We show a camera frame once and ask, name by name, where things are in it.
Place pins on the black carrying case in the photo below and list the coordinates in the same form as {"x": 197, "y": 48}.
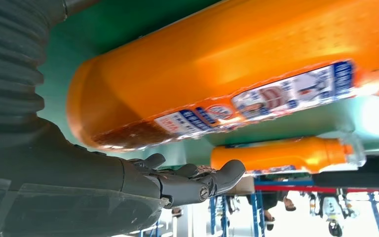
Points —
{"x": 372, "y": 176}

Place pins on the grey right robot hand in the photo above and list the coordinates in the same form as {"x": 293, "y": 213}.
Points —
{"x": 62, "y": 183}

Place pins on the brown cardboard box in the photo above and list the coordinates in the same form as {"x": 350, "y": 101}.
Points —
{"x": 245, "y": 186}

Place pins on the person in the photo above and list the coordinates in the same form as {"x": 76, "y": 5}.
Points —
{"x": 269, "y": 201}

